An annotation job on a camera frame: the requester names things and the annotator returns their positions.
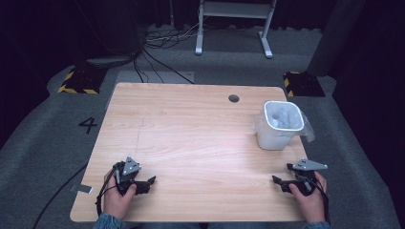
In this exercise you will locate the grey pillar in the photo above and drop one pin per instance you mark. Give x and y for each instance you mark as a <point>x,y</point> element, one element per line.
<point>334,38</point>

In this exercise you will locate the clear plastic container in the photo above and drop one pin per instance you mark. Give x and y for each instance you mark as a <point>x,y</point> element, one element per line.
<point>308,129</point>

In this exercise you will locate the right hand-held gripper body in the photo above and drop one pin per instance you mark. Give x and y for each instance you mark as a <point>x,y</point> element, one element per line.
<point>306,168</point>

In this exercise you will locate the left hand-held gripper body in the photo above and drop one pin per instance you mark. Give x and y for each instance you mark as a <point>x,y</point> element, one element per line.
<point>130,167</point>

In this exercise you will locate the person's right hand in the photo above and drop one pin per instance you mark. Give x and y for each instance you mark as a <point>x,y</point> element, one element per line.
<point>308,206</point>

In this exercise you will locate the grey tape piece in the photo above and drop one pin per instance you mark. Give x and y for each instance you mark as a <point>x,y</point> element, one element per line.
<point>83,189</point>

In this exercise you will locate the white trash bin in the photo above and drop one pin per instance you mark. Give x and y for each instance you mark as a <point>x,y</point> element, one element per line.
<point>276,140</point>

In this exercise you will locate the person's left hand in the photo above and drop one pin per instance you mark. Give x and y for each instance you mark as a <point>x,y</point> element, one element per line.
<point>117,203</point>

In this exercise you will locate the white metal stand frame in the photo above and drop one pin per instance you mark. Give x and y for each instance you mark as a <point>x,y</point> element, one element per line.
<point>235,9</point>

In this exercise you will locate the black yellow striped base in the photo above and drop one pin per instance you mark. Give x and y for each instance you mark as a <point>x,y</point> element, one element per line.
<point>304,85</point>
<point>83,81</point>

